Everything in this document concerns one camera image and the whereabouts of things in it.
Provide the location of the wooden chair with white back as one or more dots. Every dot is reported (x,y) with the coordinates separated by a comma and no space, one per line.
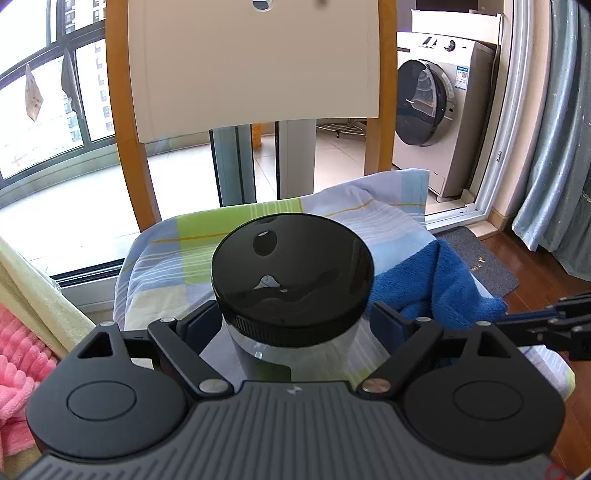
(254,64)

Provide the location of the clear jar with black lid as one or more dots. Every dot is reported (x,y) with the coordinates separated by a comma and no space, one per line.
(291,272)

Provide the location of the patterned hanging cloth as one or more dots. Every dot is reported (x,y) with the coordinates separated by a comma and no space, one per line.
(33,94)

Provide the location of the white sliding door frame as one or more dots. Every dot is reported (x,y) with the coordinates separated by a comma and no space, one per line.
(512,115)

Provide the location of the blue towel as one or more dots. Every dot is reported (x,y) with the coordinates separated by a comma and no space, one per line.
(434,286)

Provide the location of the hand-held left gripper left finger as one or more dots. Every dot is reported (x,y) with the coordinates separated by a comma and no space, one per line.
(198,325)

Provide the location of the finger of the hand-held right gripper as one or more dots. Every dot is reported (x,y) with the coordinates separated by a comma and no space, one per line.
(575,304)
(526,330)

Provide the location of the pink fluffy towel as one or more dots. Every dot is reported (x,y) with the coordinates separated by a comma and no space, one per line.
(18,369)

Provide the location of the grey hanging cloth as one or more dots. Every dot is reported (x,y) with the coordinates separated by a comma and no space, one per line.
(71,83)

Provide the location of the metal rack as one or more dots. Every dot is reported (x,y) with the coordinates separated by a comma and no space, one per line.
(346,131)

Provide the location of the grey blue curtain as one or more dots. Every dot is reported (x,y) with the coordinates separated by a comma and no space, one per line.
(558,161)

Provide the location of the orange bucket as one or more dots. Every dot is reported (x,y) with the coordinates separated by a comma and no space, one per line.
(256,134)

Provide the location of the grey door mat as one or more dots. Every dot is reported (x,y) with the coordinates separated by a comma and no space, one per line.
(485,263)

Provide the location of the black window frame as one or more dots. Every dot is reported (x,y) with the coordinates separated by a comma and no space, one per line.
(57,152)

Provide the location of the beige washing machine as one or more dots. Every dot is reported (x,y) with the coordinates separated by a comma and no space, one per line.
(461,115)

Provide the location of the pale yellow towel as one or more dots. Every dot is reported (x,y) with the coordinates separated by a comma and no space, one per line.
(32,286)

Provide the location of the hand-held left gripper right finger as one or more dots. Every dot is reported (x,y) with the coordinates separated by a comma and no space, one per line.
(390,325)

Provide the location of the checked bed sheet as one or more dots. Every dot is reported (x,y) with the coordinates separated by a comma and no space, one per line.
(175,258)

